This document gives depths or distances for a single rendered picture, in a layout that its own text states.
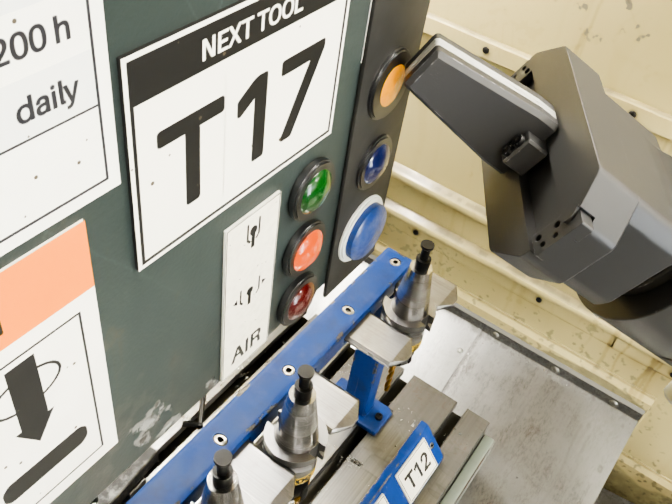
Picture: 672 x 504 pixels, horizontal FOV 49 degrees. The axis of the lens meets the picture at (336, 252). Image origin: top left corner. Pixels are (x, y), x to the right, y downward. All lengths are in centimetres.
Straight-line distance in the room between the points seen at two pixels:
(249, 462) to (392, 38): 52
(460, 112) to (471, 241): 99
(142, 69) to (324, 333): 66
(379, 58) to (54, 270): 15
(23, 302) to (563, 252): 19
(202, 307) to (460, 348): 112
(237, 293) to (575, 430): 112
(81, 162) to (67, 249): 2
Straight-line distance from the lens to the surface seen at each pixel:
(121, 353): 25
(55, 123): 18
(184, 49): 20
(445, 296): 91
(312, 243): 30
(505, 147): 31
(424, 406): 120
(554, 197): 30
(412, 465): 108
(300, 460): 73
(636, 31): 103
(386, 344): 84
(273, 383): 78
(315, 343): 81
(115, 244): 21
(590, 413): 137
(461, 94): 30
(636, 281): 33
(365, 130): 31
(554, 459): 134
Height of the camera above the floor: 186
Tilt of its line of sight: 44 degrees down
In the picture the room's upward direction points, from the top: 10 degrees clockwise
